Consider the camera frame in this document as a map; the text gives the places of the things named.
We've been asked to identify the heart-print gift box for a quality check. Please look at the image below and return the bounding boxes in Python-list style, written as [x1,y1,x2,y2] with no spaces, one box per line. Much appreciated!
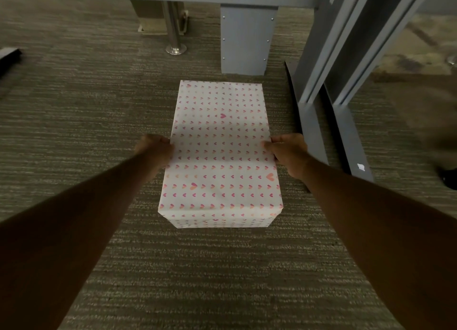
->
[158,80,284,230]

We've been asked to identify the grey metal desk frame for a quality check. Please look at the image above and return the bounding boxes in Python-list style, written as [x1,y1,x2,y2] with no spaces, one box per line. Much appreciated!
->
[284,0,438,182]

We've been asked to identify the person's left forearm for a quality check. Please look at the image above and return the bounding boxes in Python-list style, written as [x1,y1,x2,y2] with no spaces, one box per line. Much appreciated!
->
[0,151,158,330]

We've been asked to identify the person's right hand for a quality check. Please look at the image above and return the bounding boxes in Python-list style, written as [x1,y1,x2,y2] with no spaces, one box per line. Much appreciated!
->
[262,133,313,180]

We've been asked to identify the grey table leg panel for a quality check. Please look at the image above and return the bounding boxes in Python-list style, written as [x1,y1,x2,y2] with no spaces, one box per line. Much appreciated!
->
[220,4,279,75]

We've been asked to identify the black object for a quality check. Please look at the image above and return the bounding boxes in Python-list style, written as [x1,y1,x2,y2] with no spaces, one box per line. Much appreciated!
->
[0,47,23,77]

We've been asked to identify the beige box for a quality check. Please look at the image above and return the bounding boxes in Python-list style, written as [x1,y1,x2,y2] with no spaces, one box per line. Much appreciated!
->
[130,0,189,36]

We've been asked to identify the person's left hand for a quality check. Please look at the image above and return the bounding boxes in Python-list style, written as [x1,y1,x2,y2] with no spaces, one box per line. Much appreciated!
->
[134,134,176,177]

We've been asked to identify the chrome pole with round base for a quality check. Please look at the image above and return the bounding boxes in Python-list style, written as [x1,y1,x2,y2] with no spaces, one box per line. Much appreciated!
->
[161,0,187,55]

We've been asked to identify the black shoe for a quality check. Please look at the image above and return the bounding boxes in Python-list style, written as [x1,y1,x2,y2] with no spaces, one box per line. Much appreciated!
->
[440,166,457,191]

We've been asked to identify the person's right forearm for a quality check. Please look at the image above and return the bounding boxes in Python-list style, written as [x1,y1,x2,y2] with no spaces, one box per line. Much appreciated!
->
[299,158,457,330]

